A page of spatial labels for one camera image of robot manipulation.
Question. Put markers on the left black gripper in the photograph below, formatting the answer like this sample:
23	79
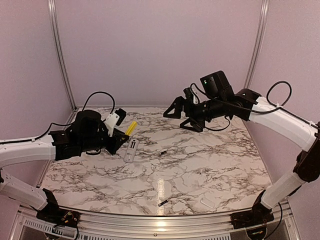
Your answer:
116	143

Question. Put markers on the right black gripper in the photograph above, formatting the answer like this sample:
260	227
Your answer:
196	124

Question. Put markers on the white remote control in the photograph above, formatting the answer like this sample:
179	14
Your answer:
131	151

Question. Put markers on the yellow handled screwdriver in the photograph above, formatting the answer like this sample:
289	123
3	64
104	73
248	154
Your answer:
131	128

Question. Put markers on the white battery compartment cover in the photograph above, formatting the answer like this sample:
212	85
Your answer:
208	203

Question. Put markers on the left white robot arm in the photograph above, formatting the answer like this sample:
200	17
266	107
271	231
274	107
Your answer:
52	146

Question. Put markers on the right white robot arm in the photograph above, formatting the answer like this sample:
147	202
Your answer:
249	105

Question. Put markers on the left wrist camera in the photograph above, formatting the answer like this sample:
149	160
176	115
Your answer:
114	119

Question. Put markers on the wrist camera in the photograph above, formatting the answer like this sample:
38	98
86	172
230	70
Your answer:
191	96
114	119

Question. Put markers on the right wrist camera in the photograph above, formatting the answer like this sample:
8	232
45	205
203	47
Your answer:
191	96

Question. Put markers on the front aluminium rail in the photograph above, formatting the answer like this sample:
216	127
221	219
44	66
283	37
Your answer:
108	226

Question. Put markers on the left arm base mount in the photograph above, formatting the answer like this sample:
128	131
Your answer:
52	212

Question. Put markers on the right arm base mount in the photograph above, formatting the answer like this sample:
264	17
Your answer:
257	215

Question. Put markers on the right aluminium corner post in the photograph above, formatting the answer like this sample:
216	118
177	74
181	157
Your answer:
258	42

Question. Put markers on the aluminium corner post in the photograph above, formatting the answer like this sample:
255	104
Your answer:
59	51
258	42

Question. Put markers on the left aluminium corner post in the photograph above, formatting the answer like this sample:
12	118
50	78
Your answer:
59	51

